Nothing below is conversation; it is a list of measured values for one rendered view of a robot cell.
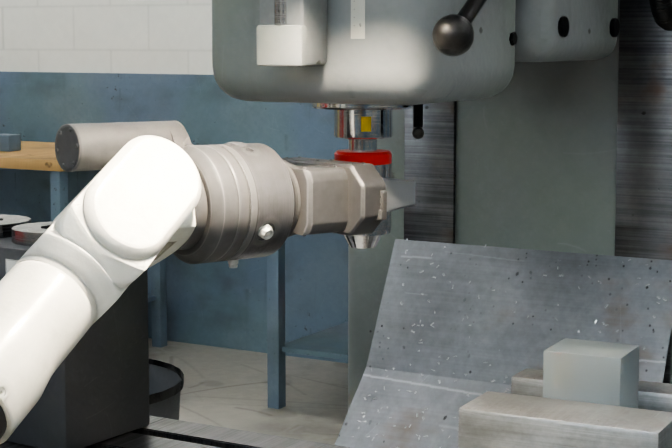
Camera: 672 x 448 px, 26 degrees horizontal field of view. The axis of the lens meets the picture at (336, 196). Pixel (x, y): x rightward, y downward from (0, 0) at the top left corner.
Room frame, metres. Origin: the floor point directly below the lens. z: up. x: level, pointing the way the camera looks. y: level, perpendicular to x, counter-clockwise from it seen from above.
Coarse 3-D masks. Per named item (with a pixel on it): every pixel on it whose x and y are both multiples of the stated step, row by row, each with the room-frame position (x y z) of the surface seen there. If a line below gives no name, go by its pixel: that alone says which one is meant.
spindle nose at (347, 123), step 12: (336, 120) 1.18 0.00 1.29; (348, 120) 1.17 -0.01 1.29; (360, 120) 1.16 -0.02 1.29; (372, 120) 1.17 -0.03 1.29; (384, 120) 1.17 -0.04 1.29; (336, 132) 1.18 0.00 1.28; (348, 132) 1.17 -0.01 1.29; (360, 132) 1.16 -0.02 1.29; (372, 132) 1.17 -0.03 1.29; (384, 132) 1.17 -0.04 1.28
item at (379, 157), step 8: (336, 152) 1.18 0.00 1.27; (344, 152) 1.17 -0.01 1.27; (352, 152) 1.17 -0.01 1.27; (360, 152) 1.17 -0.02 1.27; (368, 152) 1.17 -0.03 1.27; (376, 152) 1.17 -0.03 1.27; (384, 152) 1.17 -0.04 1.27; (344, 160) 1.17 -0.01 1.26; (352, 160) 1.17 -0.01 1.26; (360, 160) 1.16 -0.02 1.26; (368, 160) 1.17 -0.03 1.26; (376, 160) 1.17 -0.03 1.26; (384, 160) 1.17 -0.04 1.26
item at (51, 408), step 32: (0, 224) 1.40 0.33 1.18; (32, 224) 1.40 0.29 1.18; (0, 256) 1.34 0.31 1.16; (128, 288) 1.37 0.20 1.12; (128, 320) 1.37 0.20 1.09; (96, 352) 1.33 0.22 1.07; (128, 352) 1.37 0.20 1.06; (64, 384) 1.30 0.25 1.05; (96, 384) 1.33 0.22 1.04; (128, 384) 1.37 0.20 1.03; (32, 416) 1.32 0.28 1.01; (64, 416) 1.30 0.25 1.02; (96, 416) 1.33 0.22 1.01; (128, 416) 1.37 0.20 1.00
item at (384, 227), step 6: (378, 168) 1.17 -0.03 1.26; (384, 168) 1.17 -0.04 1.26; (390, 168) 1.18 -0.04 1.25; (384, 174) 1.17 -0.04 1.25; (390, 174) 1.18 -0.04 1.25; (390, 216) 1.18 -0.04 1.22; (384, 222) 1.17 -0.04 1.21; (390, 222) 1.18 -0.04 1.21; (378, 228) 1.17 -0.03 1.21; (384, 228) 1.17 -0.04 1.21; (390, 228) 1.19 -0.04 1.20; (342, 234) 1.17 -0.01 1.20; (360, 234) 1.16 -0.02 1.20; (366, 234) 1.16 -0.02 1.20; (372, 234) 1.17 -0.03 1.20; (378, 234) 1.17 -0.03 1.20; (384, 234) 1.17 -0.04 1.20
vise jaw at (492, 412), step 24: (480, 408) 1.04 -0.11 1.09; (504, 408) 1.04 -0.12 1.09; (528, 408) 1.04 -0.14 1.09; (552, 408) 1.04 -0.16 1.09; (576, 408) 1.04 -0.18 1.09; (600, 408) 1.04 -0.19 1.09; (624, 408) 1.04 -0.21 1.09; (480, 432) 1.04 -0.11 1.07; (504, 432) 1.03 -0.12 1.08; (528, 432) 1.02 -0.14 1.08; (552, 432) 1.01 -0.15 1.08; (576, 432) 1.01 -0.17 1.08; (600, 432) 1.00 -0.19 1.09; (624, 432) 0.99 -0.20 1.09; (648, 432) 0.98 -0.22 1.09
